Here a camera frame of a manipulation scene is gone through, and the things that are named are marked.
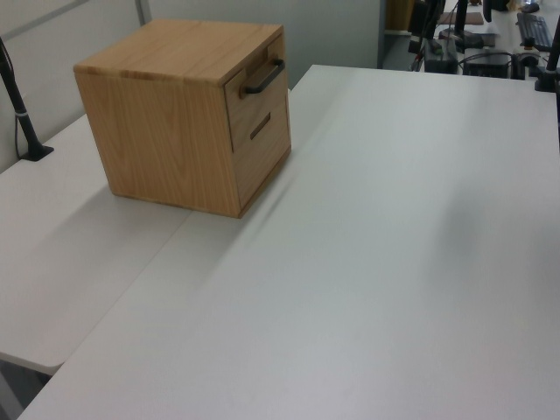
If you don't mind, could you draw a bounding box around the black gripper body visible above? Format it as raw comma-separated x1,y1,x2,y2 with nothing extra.
410,0,443,41

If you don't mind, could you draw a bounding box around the black metal drawer handle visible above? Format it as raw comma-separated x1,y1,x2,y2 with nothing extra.
239,59,286,96

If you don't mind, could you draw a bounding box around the wooden drawer with black handle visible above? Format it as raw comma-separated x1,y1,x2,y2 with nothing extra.
222,33,289,153

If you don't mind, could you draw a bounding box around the wooden two-drawer cabinet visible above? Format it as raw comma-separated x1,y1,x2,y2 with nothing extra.
73,17,292,219

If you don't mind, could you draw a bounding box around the black monitor stand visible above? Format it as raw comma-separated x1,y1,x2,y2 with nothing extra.
438,0,485,50

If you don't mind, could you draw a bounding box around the black electronics box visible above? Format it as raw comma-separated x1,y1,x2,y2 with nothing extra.
464,52,514,80

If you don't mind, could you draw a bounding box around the black computer keyboard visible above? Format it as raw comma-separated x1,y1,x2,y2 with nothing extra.
515,11,554,49

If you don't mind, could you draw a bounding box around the black clamp with pole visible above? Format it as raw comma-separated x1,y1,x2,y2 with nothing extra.
533,0,560,93

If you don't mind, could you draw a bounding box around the wooden drawer without handle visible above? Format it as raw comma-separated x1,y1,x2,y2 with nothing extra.
230,94,292,218

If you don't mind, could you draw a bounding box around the black camera pole with base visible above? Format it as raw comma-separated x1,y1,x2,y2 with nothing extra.
0,37,55,162

